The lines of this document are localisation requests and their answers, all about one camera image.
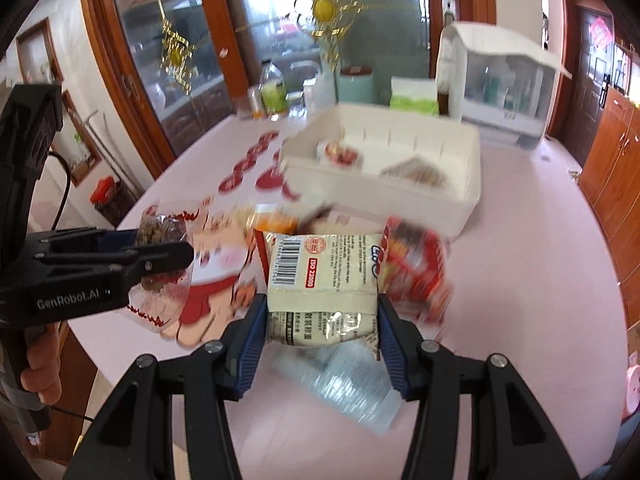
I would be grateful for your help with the teal ceramic jar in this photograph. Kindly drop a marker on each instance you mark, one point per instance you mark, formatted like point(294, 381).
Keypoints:
point(356, 87)

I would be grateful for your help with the dark entrance door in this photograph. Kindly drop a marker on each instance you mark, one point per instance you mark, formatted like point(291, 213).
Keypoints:
point(590, 85)

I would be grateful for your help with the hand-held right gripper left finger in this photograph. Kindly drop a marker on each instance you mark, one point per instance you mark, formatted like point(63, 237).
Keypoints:
point(252, 342)

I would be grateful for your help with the pale blue clear packet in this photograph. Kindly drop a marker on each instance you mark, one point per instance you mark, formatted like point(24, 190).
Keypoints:
point(345, 385)

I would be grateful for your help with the grey and orange oat bar packet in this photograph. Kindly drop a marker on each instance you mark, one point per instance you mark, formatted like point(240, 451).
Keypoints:
point(280, 222)

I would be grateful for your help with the green label glass bottle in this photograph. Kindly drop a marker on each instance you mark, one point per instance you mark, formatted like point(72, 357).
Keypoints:
point(274, 92)

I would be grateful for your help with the clear packet of brown snack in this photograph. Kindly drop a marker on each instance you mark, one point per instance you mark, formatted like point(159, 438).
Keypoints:
point(160, 227)

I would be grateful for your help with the cream barcode snack packet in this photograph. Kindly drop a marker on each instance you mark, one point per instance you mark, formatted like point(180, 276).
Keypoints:
point(320, 270)

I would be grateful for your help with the white plastic storage tray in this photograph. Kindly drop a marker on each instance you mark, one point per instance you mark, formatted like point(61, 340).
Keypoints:
point(450, 210)

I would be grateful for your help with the red snack packet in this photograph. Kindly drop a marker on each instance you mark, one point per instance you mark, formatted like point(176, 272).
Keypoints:
point(415, 270)

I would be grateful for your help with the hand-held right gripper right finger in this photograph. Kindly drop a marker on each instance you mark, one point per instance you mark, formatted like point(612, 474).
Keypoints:
point(391, 347)

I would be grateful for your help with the small red cookie packet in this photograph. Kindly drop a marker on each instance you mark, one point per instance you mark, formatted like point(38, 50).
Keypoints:
point(342, 154)

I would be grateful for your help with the white cosmetic storage box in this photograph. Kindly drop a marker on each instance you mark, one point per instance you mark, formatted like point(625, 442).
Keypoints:
point(495, 110)

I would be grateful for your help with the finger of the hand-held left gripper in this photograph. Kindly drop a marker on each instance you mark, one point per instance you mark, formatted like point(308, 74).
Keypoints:
point(165, 260)
point(117, 240)

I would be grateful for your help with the green and white tissue pack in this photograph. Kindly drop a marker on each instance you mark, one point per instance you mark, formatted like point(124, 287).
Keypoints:
point(412, 97)

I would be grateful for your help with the person's left hand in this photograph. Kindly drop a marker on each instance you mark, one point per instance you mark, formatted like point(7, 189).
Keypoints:
point(45, 360)

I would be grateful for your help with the wooden cabinet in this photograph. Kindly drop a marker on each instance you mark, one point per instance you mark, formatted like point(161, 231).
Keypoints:
point(612, 175)

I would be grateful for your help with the framed picture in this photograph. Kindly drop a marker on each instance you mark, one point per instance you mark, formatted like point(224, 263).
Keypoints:
point(82, 145)

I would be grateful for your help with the red lid container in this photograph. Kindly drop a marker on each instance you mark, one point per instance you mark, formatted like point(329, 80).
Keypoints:
point(106, 191)

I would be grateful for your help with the glass sliding door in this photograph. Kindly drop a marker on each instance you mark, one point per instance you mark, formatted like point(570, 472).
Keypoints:
point(390, 20)
point(145, 35)

